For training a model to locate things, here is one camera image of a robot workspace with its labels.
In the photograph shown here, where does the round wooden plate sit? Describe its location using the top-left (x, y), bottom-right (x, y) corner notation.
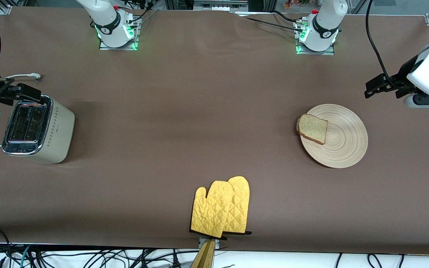
top-left (299, 104), bottom-right (369, 169)

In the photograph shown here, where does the slice of brown bread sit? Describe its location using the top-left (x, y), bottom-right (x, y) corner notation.
top-left (297, 114), bottom-right (328, 145)

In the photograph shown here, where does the cream and chrome toaster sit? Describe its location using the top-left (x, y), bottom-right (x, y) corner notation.
top-left (1, 94), bottom-right (76, 165)

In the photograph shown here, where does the brown table cover sheet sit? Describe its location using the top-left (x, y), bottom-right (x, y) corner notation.
top-left (0, 6), bottom-right (429, 255)

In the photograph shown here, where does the yellow quilted oven mitt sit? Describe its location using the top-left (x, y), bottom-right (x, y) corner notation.
top-left (190, 181), bottom-right (234, 239)
top-left (222, 176), bottom-right (252, 236)

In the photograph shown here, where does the grey metal box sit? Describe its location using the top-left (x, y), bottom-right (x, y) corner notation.
top-left (193, 0), bottom-right (248, 12)

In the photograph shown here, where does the white toaster power cable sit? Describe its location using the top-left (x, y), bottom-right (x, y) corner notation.
top-left (0, 73), bottom-right (42, 147)

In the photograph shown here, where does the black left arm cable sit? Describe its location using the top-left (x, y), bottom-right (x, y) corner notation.
top-left (365, 0), bottom-right (397, 85)

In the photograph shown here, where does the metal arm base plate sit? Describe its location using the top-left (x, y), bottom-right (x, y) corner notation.
top-left (296, 20), bottom-right (335, 55)
top-left (99, 17), bottom-right (140, 51)

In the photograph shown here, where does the thin black base cable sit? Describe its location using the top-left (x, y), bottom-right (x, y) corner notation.
top-left (244, 10), bottom-right (304, 32)

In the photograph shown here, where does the teal cable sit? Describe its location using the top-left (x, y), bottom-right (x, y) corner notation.
top-left (18, 245), bottom-right (32, 268)

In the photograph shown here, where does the wooden stand with bracket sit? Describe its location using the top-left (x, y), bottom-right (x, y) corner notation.
top-left (190, 237), bottom-right (220, 268)

